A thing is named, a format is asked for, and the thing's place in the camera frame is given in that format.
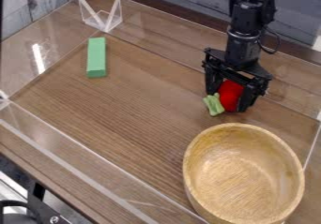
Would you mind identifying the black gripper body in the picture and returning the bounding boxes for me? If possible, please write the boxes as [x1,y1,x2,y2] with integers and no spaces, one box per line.
[203,48,272,96]

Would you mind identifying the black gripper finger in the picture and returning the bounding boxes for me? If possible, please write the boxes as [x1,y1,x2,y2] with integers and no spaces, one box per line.
[205,65,223,96]
[237,80,260,112]

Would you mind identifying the red plush strawberry toy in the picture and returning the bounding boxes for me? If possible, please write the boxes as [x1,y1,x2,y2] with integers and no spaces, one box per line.
[204,80,244,116]

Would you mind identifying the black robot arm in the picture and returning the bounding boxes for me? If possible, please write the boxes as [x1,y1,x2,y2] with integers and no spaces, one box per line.
[203,0,280,112]

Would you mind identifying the wooden bowl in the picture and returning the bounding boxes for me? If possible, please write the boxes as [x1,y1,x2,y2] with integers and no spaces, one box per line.
[183,123,306,224]

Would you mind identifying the clear acrylic tray walls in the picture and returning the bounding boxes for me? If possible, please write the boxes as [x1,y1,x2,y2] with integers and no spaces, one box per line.
[0,1,321,224]

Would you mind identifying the green rectangular block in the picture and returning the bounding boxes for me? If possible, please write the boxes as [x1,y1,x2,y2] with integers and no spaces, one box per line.
[88,37,108,78]

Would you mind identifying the black vertical pole foreground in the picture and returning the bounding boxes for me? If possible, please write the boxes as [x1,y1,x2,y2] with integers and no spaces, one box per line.
[0,0,5,89]

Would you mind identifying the black cable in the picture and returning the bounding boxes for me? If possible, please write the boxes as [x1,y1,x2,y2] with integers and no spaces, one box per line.
[0,199,33,224]

